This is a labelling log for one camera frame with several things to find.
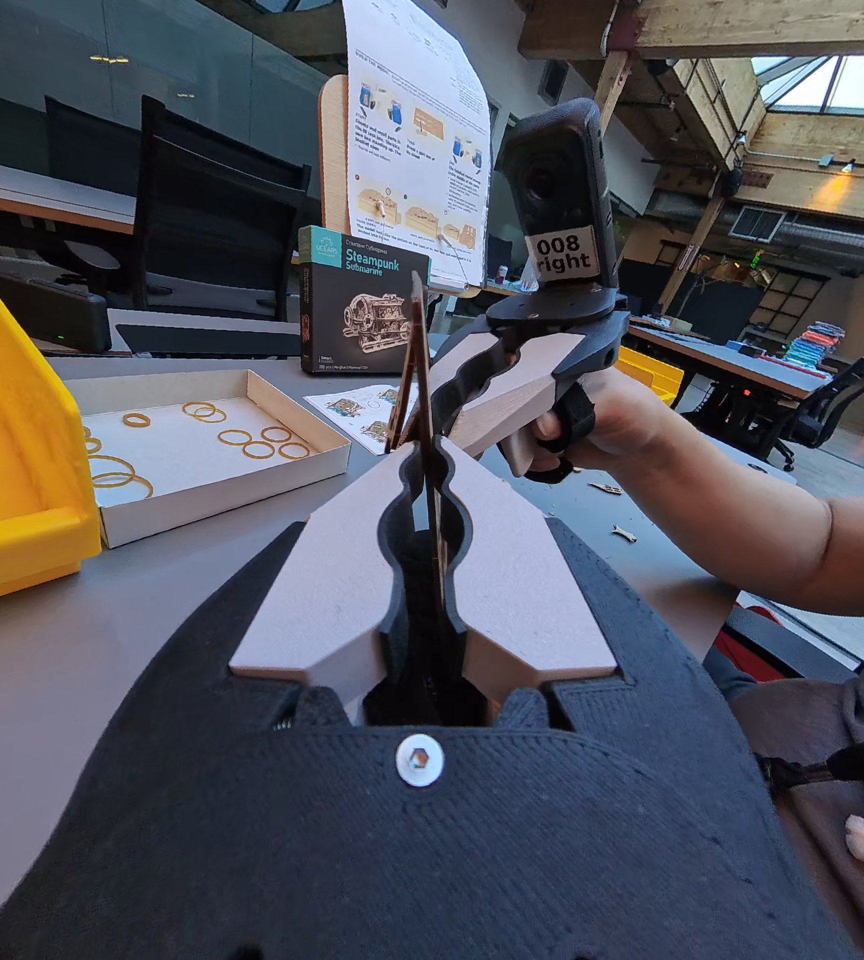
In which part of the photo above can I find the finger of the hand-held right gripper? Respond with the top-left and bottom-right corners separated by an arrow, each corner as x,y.
439,332 -> 589,460
417,330 -> 511,421

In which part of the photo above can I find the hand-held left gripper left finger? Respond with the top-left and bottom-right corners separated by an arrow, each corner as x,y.
229,442 -> 419,727

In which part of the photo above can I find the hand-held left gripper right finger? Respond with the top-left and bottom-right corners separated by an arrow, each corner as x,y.
439,437 -> 620,723

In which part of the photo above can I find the laser-cut wooden parts sheet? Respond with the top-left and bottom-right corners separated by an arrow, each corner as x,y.
385,271 -> 451,612

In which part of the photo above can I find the person's right forearm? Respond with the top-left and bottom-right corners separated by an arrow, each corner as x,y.
612,408 -> 864,618

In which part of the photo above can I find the grey desk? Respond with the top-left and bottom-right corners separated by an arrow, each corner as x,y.
0,352 -> 800,939

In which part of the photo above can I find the person's right hand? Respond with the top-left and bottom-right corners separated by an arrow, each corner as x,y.
531,366 -> 674,481

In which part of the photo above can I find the black model kit box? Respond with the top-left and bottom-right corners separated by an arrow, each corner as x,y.
298,225 -> 433,376

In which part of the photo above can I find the yellow plastic bin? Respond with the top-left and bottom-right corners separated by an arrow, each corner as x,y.
615,345 -> 685,408
0,243 -> 103,612

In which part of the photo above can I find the folded instruction booklet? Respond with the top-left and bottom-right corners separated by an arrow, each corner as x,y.
304,384 -> 403,455

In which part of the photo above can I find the group of rubber bands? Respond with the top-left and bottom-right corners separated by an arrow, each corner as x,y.
83,401 -> 313,500

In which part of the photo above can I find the printed instruction sheet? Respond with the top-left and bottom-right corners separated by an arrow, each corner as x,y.
342,0 -> 493,290

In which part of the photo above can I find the white cardboard tray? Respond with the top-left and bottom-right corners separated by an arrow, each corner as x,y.
63,367 -> 352,550

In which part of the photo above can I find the grey work table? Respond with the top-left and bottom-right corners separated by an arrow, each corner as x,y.
627,322 -> 830,399

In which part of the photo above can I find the wooden easel board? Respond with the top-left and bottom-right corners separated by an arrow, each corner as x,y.
318,73 -> 485,300

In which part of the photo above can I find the flat black device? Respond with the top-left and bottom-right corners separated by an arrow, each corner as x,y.
115,322 -> 302,358

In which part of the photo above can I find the black mesh office chair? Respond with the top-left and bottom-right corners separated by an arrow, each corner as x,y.
765,356 -> 864,470

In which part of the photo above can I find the stack of colourful boxes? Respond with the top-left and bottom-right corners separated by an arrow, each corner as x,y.
784,321 -> 847,369

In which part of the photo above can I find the person's dark shirt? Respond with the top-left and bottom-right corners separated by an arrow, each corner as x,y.
705,487 -> 864,960

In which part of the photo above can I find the black hard case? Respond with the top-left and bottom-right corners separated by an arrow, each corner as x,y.
0,264 -> 112,354

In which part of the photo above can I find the wooden topped table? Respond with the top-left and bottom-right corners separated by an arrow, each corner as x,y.
0,157 -> 136,234

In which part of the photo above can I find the black lanyard strap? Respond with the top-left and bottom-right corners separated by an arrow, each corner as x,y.
762,731 -> 864,796

